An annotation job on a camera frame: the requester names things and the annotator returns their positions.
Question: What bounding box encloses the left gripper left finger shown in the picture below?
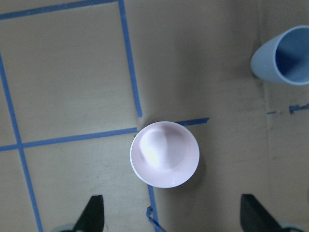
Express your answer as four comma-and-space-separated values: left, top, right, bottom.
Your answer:
74, 195, 104, 232

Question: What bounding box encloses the blue cup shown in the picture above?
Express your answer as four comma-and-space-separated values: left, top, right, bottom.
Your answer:
251, 25, 309, 86

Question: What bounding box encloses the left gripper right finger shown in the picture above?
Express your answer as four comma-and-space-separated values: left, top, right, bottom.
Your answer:
240, 194, 283, 232

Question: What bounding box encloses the pink bowl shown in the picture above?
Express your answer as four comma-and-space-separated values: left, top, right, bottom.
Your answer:
130, 121, 200, 189

